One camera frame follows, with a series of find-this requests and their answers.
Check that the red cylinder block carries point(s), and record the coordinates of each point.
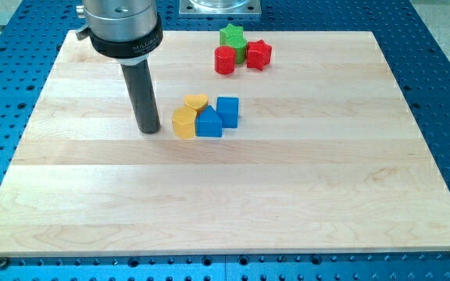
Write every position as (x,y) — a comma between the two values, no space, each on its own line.
(224,60)

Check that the green cylinder block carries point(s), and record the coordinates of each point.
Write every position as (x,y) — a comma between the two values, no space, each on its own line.
(239,44)

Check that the yellow heart block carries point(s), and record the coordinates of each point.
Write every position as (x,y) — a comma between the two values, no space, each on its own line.
(197,102)

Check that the light wooden board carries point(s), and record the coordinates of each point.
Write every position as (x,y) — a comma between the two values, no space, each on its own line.
(326,157)

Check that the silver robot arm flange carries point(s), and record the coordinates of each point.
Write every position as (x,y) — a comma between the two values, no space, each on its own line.
(124,30)

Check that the blue cube block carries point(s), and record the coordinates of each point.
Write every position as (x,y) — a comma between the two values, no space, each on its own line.
(228,110)

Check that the green star block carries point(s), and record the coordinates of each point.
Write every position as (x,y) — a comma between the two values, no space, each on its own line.
(228,31)

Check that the blue house-shaped block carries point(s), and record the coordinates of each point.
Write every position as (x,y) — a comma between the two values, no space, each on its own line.
(208,123)

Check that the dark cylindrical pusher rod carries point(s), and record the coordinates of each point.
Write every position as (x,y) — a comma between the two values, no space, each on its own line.
(140,89)

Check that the yellow hexagon block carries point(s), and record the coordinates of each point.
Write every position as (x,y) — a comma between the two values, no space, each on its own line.
(183,121)

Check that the red star block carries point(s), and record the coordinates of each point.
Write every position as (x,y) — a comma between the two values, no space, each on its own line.
(258,54)

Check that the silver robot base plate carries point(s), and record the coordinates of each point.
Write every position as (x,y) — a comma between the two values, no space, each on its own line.
(219,8)

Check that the blue perforated metal table plate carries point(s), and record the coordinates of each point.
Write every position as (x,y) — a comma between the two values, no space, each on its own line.
(34,32)

